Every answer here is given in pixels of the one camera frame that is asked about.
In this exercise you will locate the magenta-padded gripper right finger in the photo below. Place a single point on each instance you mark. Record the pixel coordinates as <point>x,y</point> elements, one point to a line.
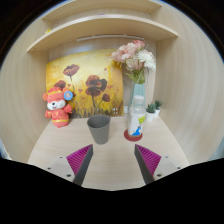
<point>166,166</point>

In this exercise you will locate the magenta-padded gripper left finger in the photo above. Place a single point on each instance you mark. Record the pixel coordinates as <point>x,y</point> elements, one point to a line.
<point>61,166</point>

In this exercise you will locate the clear plastic water bottle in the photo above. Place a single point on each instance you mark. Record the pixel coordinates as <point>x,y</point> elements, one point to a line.
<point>136,121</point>

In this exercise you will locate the flat round red coaster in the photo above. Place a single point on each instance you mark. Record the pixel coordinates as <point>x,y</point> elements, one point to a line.
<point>128,137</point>

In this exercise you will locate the grey mug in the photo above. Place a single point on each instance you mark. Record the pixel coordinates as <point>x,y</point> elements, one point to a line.
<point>99,131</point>

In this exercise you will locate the red plush toy figure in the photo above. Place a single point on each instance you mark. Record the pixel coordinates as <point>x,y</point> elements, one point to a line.
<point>59,111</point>

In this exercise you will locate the teal faceted vase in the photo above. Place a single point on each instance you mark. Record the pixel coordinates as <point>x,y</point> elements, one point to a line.
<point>138,89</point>

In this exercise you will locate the yellow poppy flower painting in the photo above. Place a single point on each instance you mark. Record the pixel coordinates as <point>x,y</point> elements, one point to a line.
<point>83,66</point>

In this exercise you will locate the pink and white flower bouquet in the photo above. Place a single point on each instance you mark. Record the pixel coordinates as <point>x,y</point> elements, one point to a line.
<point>131,55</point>

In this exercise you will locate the white light bar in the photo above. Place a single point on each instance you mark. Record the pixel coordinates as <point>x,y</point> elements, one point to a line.
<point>110,37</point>

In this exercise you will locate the light wood shelf unit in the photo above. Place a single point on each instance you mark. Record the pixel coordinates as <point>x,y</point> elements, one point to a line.
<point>100,26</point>

